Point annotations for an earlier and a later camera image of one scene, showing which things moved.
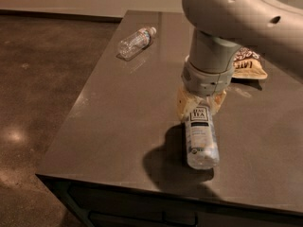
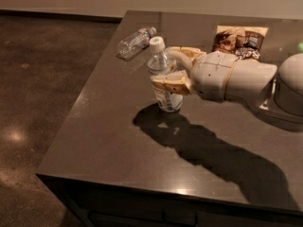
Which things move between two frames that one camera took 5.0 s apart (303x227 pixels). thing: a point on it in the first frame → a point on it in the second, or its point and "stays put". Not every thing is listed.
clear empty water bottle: x=135 y=42 stays put
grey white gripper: x=206 y=79 → x=212 y=74
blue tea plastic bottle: x=202 y=148 → x=160 y=61
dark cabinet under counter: x=104 y=204 stays put
